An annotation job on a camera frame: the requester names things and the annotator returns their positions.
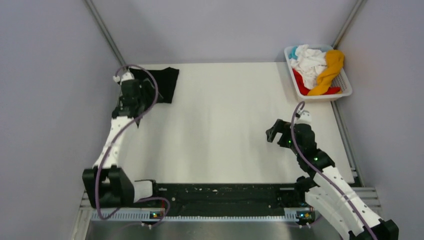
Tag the white t shirt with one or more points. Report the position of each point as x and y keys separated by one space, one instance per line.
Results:
x=309 y=64

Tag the right corner aluminium profile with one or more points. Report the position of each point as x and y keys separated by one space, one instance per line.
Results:
x=357 y=7

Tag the yellow t shirt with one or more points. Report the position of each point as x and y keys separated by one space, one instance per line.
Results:
x=335 y=62

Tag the red t shirt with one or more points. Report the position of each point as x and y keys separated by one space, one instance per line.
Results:
x=304 y=91

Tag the white plastic laundry basket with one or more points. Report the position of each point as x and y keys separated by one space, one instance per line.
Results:
x=340 y=81

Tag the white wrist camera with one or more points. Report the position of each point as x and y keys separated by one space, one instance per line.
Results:
x=127 y=76
x=304 y=117

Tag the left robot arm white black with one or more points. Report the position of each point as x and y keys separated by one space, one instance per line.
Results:
x=107 y=184

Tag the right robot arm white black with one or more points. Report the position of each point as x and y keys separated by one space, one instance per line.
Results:
x=326 y=190

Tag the teal t shirt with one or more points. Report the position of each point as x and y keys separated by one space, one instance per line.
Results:
x=292 y=55

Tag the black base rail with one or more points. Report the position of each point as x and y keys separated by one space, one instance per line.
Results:
x=234 y=200

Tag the left corner aluminium profile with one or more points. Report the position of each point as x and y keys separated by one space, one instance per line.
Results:
x=92 y=9

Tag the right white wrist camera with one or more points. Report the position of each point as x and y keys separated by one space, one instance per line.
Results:
x=304 y=117

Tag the black t shirt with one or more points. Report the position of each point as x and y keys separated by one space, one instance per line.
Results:
x=166 y=80

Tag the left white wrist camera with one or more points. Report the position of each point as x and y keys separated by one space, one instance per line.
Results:
x=127 y=76

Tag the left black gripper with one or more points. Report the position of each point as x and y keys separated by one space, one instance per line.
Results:
x=151 y=96

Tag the corner aluminium profile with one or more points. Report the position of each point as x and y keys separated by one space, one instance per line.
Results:
x=92 y=9
x=357 y=7

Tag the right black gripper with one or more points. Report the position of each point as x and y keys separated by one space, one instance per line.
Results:
x=282 y=126

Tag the white slotted cable duct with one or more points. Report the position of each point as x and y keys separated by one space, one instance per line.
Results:
x=153 y=216

